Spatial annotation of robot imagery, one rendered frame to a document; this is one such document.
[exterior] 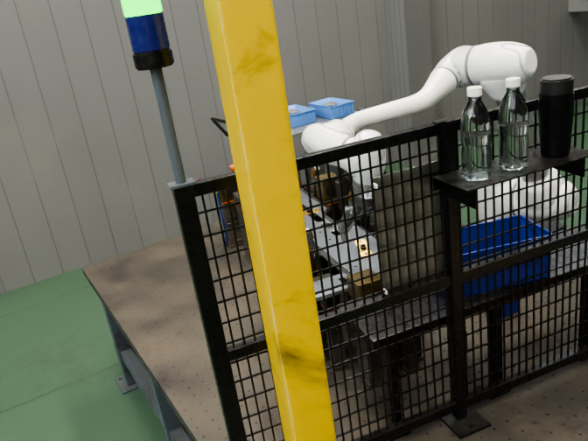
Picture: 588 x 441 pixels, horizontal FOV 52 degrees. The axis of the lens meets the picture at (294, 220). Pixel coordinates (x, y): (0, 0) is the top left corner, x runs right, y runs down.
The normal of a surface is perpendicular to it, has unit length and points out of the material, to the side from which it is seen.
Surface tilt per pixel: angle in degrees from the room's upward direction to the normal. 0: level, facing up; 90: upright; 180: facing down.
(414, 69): 90
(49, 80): 90
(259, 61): 90
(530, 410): 0
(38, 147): 90
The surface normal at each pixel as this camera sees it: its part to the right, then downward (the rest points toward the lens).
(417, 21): 0.50, 0.25
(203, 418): -0.14, -0.92
